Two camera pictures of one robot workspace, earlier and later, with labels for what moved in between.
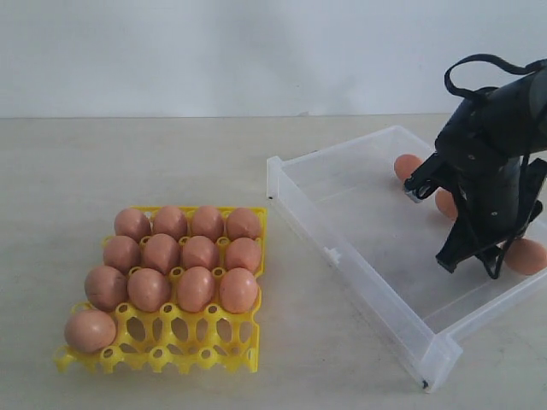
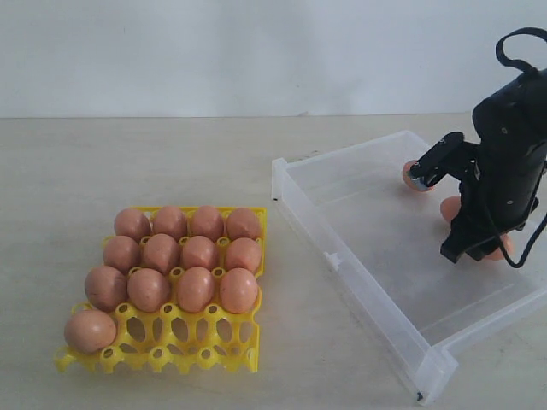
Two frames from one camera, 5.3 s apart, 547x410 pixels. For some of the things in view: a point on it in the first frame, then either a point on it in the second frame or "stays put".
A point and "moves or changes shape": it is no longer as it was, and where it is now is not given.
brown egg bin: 195,289 stays put
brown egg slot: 170,220 stays put
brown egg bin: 526,256 moves or changes shape
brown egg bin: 90,330 stays put
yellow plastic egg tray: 178,341 stays put
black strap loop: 531,67 → 515,63
